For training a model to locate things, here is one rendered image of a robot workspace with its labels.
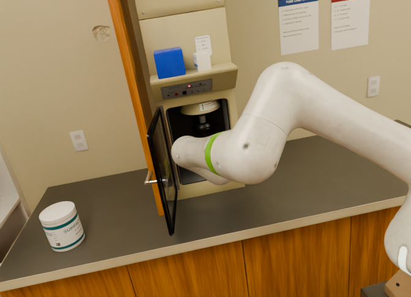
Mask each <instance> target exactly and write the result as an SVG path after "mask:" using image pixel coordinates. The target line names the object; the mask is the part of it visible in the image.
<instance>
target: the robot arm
mask: <svg viewBox="0 0 411 297"><path fill-rule="evenodd" d="M296 128H303V129H304V130H307V131H310V132H312V133H314V134H317V135H319V136H321V137H323V138H326V139H328V140H330V141H332V142H334V143H336V144H338V145H340V146H342V147H344V148H346V149H348V150H350V151H352V152H354V153H356V154H358V155H360V156H362V157H364V158H366V159H367V160H369V161H371V162H372V163H374V164H376V165H378V166H380V167H381V168H383V169H385V170H386V171H388V172H389V173H391V174H393V175H394V176H396V177H397V178H399V179H401V180H402V181H404V182H405V183H406V184H407V186H408V187H409V191H408V193H407V196H406V198H405V200H404V202H403V204H402V206H401V207H400V209H399V210H398V212H397V213H396V214H395V216H394V218H393V219H392V220H391V222H390V224H389V226H388V228H387V231H386V232H385V237H384V246H385V250H386V253H387V255H388V257H389V258H390V260H391V261H392V262H393V263H394V264H395V265H396V266H397V267H398V268H400V269H401V270H403V271H404V272H406V273H407V274H409V275H411V128H408V127H406V126H404V125H401V124H400V123H397V122H395V121H393V120H391V119H389V118H387V117H385V116H383V115H381V114H379V113H377V112H375V111H373V110H371V109H369V108H367V107H366V106H363V105H362V104H360V103H358V102H356V101H355V100H353V99H351V98H349V97H347V96H346V95H344V94H343V93H341V92H339V91H337V90H336V89H334V88H332V87H331V86H329V85H328V84H326V83H325V82H323V81H322V80H320V79H319V78H318V77H316V76H314V75H313V74H312V73H310V72H309V71H308V70H306V69H305V68H303V67H302V66H300V65H299V64H296V63H293V62H278V63H275V64H273V65H271V66H269V67H268V68H266V69H265V70H264V71H263V72H262V74H261V75H260V77H259V78H258V81H257V83H256V86H255V88H254V90H253V93H252V95H251V97H250V99H249V101H248V103H247V105H246V107H245V109H244V111H243V113H242V115H241V117H240V118H239V120H238V121H237V123H236V124H235V126H234V127H233V129H231V130H227V131H222V132H217V130H216V128H215V134H213V135H211V136H208V137H196V136H195V134H194V132H193V136H182V137H180V138H178V139H177V140H176V141H175V142H174V143H173V145H172V149H171V155H172V158H173V160H174V162H175V163H176V164H177V165H179V166H180V167H183V168H185V169H188V170H190V171H192V172H194V173H196V174H198V175H200V176H202V177H203V178H205V179H206V180H208V181H209V182H211V183H213V184H214V185H225V184H227V183H228V182H230V181H231V180H232V181H234V182H238V183H243V184H246V185H254V184H258V183H261V182H263V181H265V180H266V179H268V178H269V177H270V176H271V175H272V174H273V173H274V171H275V170H276V168H277V165H278V163H279V160H280V158H281V154H282V152H283V149H284V146H285V144H286V141H287V139H288V137H289V134H290V133H291V131H292V130H294V129H296Z"/></svg>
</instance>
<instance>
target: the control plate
mask: <svg viewBox="0 0 411 297"><path fill-rule="evenodd" d="M200 83H202V84H201V85H199V84H200ZM189 85H190V87H188V86H189ZM203 88H205V90H203ZM198 89H199V91H197V90H198ZM191 90H192V91H193V92H191ZM182 91H187V94H184V95H183V93H182ZM210 91H212V79H206V80H202V81H195V82H188V83H185V84H178V85H174V86H167V87H161V92H162V96H163V99H164V100H165V99H169V98H176V97H182V96H186V95H193V94H199V93H203V92H210ZM175 93H178V95H175ZM167 95H170V96H167Z"/></svg>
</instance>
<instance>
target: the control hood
mask: <svg viewBox="0 0 411 297"><path fill-rule="evenodd" d="M211 67H212V69H209V70H203V71H197V70H195V68H191V69H188V70H185V71H186V75H182V76H175V77H170V78H164V79H159V78H158V75H152V76H151V77H150V85H151V88H152V92H153V95H154V99H155V101H156V102H158V101H165V100H171V99H175V98H169V99H165V100H164V99H163V96H162V92H161V87H167V86H174V85H178V84H185V83H191V82H195V81H202V80H206V79H212V91H210V92H215V91H219V90H226V89H232V88H235V85H236V80H237V73H238V69H239V68H238V66H236V65H235V64H233V63H232V62H227V63H223V64H216V65H211ZM205 93H209V92H203V93H197V94H193V95H199V94H205ZM188 96H192V95H186V96H182V97H188ZM182 97H176V98H182Z"/></svg>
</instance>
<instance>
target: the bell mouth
mask: <svg viewBox="0 0 411 297"><path fill-rule="evenodd" d="M219 107H220V104H219V102H218V100H211V101H205V102H200V103H194V104H188V105H184V106H182V107H181V110H180V112H181V113H182V114H186V115H200V114H206V113H209V112H212V111H215V110H217V109H218V108H219Z"/></svg>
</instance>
